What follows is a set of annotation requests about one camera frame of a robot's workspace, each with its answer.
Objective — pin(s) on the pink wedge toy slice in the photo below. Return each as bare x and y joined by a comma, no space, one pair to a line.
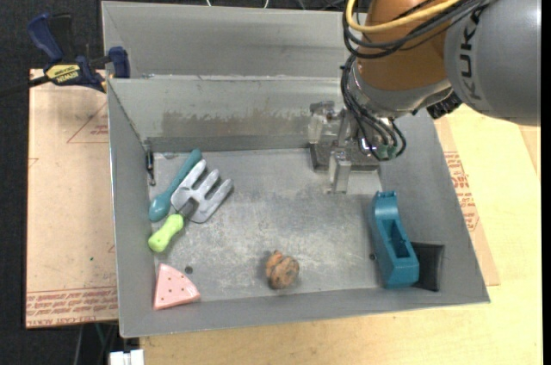
174,288

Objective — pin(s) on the brown cardboard board red print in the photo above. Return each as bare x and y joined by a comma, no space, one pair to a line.
69,204

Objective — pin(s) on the grey metal bin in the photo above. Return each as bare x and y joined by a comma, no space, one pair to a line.
275,225

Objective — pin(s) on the teal tape dispenser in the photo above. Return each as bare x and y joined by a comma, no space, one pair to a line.
389,255

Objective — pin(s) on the teal plastic spoon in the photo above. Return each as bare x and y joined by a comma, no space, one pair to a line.
172,187

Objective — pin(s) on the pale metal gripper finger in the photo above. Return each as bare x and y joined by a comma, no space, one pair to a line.
341,176
320,122

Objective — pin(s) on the brown orange lumpy ball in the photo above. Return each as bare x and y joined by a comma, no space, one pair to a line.
282,270

